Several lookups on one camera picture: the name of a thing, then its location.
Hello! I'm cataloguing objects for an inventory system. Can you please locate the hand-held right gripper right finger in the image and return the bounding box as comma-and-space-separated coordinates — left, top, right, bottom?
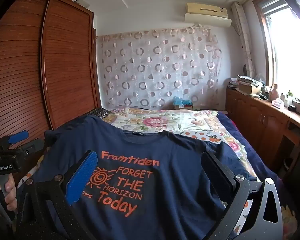
201, 151, 283, 240

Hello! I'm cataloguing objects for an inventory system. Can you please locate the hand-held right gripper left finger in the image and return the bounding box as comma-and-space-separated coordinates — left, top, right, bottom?
15, 150, 98, 240

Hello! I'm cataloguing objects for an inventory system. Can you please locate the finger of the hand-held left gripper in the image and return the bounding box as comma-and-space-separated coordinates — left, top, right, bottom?
20, 139, 45, 156
7, 130, 29, 145

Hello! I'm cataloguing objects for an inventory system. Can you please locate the navy printed t-shirt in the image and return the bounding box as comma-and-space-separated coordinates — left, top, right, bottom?
17, 115, 258, 240

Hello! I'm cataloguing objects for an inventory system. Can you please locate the person's left hand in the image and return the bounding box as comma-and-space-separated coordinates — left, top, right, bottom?
0, 174, 18, 216

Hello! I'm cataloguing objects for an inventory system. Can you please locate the navy fleece blanket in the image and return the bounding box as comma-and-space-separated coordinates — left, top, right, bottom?
215, 111, 298, 230

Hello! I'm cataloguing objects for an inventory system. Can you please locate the long wooden sideboard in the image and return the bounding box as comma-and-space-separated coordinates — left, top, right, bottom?
225, 87, 300, 180

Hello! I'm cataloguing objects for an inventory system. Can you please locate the blue plastic packet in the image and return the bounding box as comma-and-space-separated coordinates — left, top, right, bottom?
174, 96, 193, 107

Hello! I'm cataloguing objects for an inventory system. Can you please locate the wooden slatted wardrobe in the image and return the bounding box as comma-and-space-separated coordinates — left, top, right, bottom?
0, 0, 102, 155

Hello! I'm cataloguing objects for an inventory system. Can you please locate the brown cardboard box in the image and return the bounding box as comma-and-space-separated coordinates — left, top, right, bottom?
239, 82, 261, 95

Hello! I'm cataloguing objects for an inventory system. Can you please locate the pile of papers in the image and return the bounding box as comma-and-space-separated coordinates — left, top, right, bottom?
227, 74, 260, 88

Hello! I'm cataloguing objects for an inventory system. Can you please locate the pink figurine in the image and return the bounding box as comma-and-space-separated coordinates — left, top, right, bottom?
270, 84, 280, 101

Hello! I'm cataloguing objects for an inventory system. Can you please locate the sheer circle-patterned curtain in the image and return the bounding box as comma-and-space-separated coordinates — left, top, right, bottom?
96, 25, 223, 110

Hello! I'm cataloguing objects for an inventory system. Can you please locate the gathered patterned window curtain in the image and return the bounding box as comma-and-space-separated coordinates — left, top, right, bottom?
231, 2, 255, 75

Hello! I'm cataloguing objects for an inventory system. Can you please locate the bright window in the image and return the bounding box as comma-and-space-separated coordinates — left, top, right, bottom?
252, 0, 300, 105

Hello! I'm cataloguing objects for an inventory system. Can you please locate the cream wall air conditioner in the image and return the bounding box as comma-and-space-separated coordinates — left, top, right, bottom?
184, 2, 232, 28

